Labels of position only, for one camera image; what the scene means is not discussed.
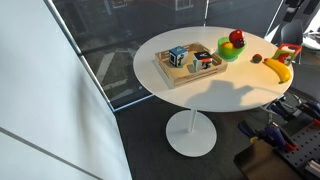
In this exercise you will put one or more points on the orange plushy cube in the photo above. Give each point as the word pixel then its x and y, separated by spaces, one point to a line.
pixel 286 53

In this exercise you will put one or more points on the wooden slatted crate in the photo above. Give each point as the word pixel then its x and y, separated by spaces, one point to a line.
pixel 186 78

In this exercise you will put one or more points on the blue plush cube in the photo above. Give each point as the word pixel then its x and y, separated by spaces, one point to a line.
pixel 178 56

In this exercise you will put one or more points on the green plastic bowl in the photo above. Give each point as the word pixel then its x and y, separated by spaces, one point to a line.
pixel 230 54

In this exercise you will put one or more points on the yellow toy lemon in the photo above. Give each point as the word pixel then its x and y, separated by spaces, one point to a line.
pixel 227 45

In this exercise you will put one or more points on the dark purple toy plum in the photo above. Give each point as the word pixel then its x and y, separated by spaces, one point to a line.
pixel 239 43

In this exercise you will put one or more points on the red toy apple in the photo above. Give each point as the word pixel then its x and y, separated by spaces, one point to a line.
pixel 236 34

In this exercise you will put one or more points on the red toy strawberry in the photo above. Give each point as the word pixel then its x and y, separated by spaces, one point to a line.
pixel 256 58

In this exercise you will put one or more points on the yellow toy banana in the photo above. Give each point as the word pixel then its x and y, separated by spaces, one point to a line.
pixel 278 69

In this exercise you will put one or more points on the brown flat board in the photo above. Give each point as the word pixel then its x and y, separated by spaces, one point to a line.
pixel 263 163

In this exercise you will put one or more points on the dark perforated mounting board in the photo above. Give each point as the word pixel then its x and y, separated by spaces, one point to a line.
pixel 305 146

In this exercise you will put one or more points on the white table pedestal base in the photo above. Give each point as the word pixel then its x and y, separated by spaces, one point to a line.
pixel 191 138

